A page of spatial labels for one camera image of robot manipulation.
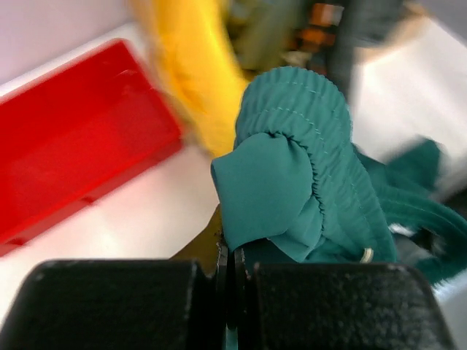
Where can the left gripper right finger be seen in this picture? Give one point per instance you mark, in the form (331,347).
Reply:
(336,306)

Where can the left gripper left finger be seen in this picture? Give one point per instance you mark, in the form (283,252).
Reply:
(176,303)

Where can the dark green shorts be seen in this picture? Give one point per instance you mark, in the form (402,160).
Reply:
(295,189)

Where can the grey shorts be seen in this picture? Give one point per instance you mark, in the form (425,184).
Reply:
(367,31)

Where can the camouflage patterned shorts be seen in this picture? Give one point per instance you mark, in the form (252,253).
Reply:
(268,34)

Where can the yellow shorts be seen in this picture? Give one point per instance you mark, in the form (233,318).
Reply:
(191,55)

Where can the red plastic bin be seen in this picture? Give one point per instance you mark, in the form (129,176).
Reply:
(77,133)

